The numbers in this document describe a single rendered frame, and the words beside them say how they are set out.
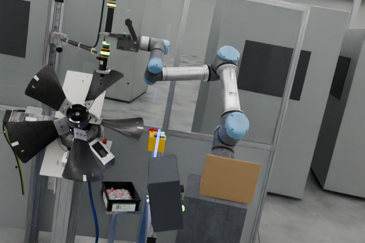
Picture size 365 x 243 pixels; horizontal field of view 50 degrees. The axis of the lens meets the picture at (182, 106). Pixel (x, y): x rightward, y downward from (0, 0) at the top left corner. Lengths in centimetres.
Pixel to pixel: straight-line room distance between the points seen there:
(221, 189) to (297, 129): 277
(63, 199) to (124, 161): 70
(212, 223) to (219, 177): 22
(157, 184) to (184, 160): 163
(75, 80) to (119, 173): 85
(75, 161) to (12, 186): 123
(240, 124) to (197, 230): 55
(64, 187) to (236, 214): 104
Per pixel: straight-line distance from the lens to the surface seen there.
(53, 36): 265
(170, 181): 137
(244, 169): 188
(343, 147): 527
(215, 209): 190
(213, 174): 188
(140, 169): 301
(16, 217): 333
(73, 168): 204
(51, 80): 226
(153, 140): 241
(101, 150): 220
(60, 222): 253
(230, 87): 201
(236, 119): 189
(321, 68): 451
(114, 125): 213
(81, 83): 254
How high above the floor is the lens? 178
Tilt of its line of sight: 12 degrees down
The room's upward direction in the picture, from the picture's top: 10 degrees clockwise
